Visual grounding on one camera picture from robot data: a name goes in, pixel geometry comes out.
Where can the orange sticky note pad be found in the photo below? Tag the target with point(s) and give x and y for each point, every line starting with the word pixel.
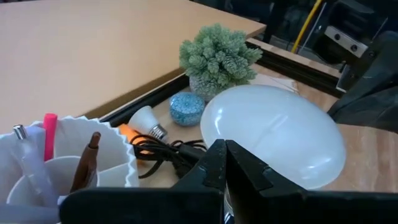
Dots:
pixel 126 132

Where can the white ribbed organizer container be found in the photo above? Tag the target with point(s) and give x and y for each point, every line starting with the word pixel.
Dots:
pixel 112 155

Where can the thick yellow tube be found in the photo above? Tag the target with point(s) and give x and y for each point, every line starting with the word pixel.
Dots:
pixel 307 25

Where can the black aluminium frame rail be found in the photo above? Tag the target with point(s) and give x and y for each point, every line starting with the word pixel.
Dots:
pixel 149 99
pixel 295 70

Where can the green plant in patterned pot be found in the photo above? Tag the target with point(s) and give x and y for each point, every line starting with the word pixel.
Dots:
pixel 217 59

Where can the small white lightbulb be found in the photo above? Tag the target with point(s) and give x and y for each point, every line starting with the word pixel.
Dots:
pixel 144 119

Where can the blue patterned round tin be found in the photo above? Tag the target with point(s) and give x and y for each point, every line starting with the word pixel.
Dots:
pixel 186 109

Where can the clear tube with silver cap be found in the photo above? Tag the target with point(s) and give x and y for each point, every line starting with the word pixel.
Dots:
pixel 32 165

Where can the pink marker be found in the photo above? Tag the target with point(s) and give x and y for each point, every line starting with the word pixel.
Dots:
pixel 49 137

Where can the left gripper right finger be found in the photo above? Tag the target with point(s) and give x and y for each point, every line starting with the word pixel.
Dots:
pixel 311 210

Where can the large white reflector lightbulb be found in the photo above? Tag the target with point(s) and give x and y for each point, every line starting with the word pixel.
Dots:
pixel 273 130

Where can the tan laminate table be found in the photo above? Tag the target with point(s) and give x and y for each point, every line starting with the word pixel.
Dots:
pixel 93 46

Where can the brown pen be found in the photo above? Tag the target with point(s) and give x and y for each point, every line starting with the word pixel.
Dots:
pixel 85 165

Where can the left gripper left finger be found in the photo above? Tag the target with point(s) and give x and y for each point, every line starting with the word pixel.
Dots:
pixel 140 208

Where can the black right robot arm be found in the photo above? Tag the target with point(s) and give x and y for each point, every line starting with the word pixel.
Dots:
pixel 345 42

